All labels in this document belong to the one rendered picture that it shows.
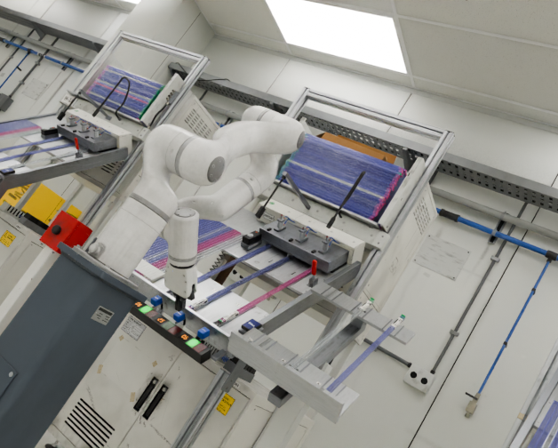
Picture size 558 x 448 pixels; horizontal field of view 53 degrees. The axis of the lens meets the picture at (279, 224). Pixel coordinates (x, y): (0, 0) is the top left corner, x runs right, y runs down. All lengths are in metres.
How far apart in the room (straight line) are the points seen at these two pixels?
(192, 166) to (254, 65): 3.83
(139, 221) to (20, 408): 0.50
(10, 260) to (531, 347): 2.79
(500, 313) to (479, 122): 1.39
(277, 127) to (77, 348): 0.83
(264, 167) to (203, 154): 0.41
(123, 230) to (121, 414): 0.97
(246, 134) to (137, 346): 1.02
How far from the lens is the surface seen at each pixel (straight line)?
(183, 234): 1.60
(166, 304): 1.88
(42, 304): 1.46
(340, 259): 2.12
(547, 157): 4.06
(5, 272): 2.96
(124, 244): 1.43
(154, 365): 2.21
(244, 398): 2.00
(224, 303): 1.87
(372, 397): 3.58
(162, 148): 1.50
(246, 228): 2.34
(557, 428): 1.78
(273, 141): 1.70
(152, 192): 1.44
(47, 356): 1.41
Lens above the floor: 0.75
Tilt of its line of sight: 12 degrees up
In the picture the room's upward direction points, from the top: 33 degrees clockwise
